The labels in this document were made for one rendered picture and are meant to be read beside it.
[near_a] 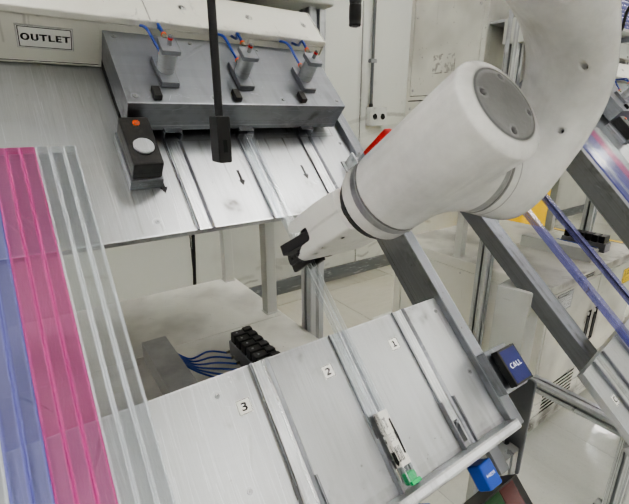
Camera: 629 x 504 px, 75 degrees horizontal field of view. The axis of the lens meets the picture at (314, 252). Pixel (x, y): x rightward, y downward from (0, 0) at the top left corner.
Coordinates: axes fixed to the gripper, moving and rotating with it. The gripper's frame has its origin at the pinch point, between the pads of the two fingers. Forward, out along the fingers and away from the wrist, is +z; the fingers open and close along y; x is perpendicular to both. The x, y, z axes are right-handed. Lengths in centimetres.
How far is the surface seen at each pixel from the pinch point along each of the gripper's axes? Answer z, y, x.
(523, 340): 3.6, -40.2, 23.5
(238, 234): 170, -69, -62
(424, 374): -2.1, -9.8, 19.8
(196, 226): 2.8, 12.2, -7.4
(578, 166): 5, -96, -9
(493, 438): -5.8, -13.2, 29.5
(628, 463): 26, -92, 70
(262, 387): -0.8, 11.6, 13.7
